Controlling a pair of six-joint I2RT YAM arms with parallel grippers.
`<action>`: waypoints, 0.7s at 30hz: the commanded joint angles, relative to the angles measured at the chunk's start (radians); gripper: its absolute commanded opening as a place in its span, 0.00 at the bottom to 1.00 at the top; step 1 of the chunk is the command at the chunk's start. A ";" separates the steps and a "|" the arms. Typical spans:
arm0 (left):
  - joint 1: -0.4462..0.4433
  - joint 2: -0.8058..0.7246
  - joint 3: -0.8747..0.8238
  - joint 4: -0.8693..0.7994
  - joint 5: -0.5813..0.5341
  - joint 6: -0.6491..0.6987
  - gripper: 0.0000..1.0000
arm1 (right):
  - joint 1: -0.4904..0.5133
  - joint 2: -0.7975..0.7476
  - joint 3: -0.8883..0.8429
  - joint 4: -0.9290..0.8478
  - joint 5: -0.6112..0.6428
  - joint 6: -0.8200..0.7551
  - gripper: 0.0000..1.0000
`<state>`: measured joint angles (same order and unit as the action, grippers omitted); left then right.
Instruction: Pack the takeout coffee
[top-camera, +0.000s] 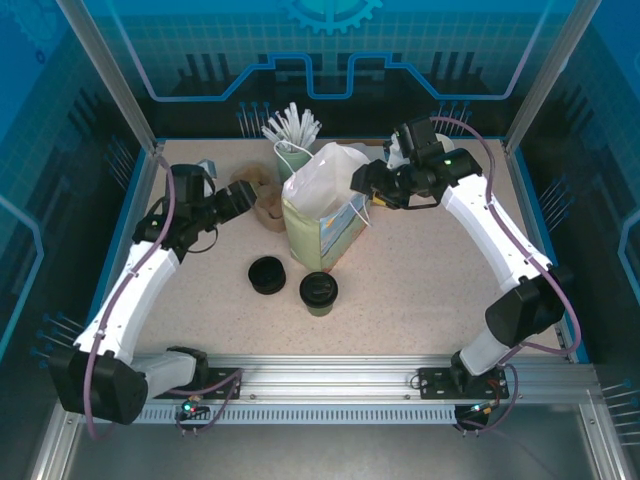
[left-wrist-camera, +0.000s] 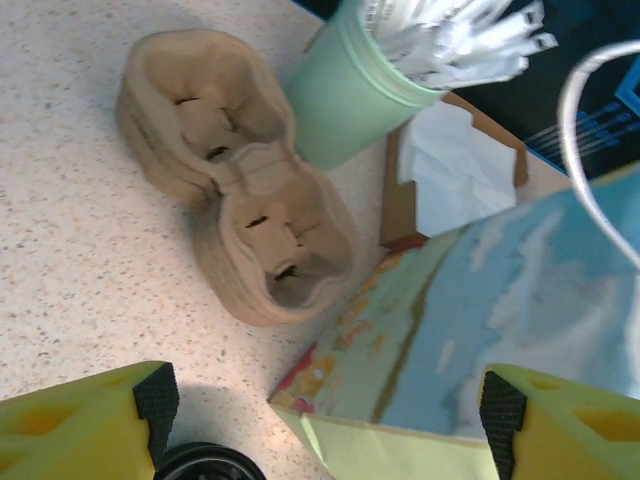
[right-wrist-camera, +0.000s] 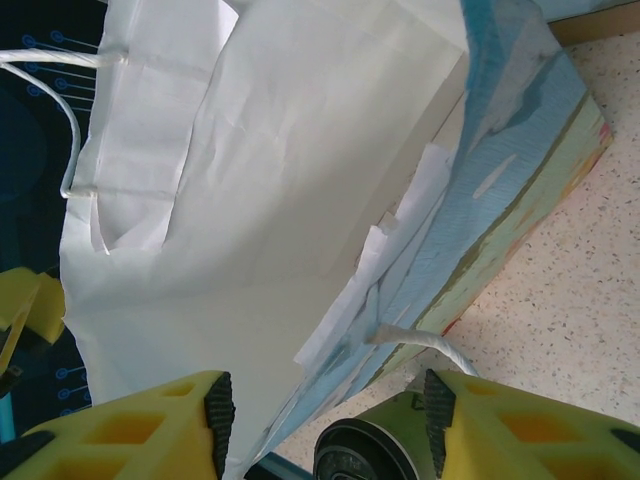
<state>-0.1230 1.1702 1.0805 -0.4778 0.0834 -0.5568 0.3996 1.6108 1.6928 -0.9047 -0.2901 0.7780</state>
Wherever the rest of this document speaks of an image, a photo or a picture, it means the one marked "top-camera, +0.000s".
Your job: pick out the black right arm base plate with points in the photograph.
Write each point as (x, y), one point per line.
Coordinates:
(432, 382)

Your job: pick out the green paper takeout bag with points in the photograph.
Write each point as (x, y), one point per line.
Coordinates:
(300, 225)

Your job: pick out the small circuit board with LEDs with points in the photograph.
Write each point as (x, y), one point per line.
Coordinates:
(481, 408)
(194, 409)

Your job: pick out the black cup lids stack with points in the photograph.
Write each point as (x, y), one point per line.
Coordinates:
(267, 275)

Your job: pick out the aluminium mounting rail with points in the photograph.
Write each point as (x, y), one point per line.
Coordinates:
(325, 372)

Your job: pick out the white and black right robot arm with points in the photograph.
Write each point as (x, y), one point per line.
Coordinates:
(500, 240)

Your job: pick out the green straw holder cup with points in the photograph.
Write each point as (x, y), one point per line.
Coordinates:
(287, 160)

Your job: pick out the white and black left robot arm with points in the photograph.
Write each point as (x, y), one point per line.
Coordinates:
(130, 300)

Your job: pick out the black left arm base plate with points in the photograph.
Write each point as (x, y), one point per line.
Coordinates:
(225, 382)

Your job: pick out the white wrapped straw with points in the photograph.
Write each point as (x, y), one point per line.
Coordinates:
(303, 125)
(279, 131)
(286, 126)
(315, 134)
(292, 120)
(274, 138)
(309, 129)

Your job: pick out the black plastic cup lid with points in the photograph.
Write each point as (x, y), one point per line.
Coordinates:
(320, 288)

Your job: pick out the aluminium frame post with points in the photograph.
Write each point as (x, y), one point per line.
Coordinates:
(545, 75)
(115, 80)

